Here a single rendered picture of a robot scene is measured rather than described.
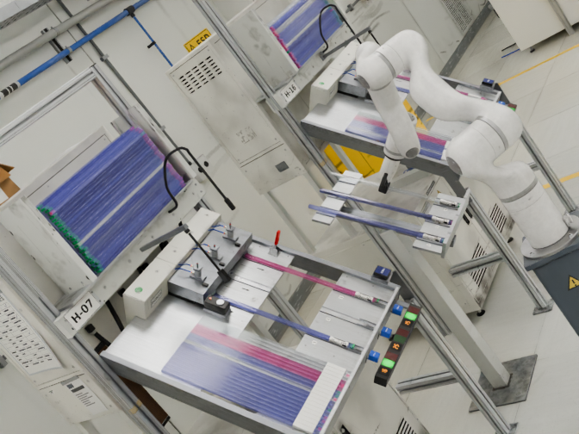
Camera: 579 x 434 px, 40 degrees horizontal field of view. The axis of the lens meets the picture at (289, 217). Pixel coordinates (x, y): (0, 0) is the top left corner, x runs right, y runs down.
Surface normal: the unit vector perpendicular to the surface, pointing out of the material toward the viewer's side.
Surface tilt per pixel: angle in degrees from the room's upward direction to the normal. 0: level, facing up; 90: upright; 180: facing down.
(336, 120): 45
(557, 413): 0
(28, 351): 93
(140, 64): 90
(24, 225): 90
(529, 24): 90
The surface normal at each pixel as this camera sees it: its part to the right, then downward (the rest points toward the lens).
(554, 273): -0.22, 0.46
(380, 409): 0.69, -0.32
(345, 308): 0.04, -0.77
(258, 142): -0.42, 0.56
